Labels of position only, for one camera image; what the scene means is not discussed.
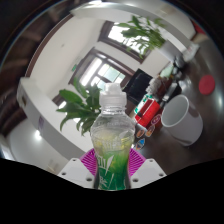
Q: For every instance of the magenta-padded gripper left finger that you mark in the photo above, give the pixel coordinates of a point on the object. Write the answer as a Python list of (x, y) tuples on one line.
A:
[(77, 173)]

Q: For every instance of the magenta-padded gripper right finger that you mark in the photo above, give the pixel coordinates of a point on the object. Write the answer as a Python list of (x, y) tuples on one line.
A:
[(148, 172)]

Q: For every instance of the clear bottle with green label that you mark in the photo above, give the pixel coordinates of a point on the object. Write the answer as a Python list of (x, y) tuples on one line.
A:
[(112, 133)]

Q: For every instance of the small round blue coaster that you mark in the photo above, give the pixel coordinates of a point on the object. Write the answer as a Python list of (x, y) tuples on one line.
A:
[(140, 144)]

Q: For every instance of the small round orange coaster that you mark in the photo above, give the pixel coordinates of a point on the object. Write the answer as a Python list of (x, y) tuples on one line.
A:
[(150, 130)]

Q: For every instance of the white ceramic mug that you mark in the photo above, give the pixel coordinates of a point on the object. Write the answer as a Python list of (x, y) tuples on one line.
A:
[(186, 123)]

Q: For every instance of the green plant in white pot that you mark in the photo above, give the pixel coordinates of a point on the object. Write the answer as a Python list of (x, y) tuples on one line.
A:
[(143, 33), (76, 108)]

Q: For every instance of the black flat device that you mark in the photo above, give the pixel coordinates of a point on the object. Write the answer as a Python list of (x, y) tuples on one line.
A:
[(171, 91)]

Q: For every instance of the dark tea tray with cups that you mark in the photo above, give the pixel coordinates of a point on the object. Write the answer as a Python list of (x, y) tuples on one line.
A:
[(160, 86)]

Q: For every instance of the black chair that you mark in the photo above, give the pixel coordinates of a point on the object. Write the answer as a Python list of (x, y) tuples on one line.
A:
[(138, 85)]

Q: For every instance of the dark wooden glazed door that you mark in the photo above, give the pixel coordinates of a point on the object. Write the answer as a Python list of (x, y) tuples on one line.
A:
[(100, 71)]

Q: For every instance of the flat round red coaster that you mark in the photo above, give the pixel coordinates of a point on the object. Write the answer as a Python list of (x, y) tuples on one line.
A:
[(207, 84)]

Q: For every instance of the green exit sign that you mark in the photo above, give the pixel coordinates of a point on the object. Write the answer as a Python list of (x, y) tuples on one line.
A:
[(74, 67)]

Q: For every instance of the dark grey round object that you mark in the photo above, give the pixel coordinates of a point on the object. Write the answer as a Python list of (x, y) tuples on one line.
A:
[(179, 61)]

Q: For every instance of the dark wooden framed window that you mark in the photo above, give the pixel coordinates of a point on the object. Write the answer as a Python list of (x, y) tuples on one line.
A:
[(115, 33)]

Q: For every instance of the glowing wall lamp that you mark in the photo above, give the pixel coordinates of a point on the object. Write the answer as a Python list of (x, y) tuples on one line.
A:
[(37, 135)]

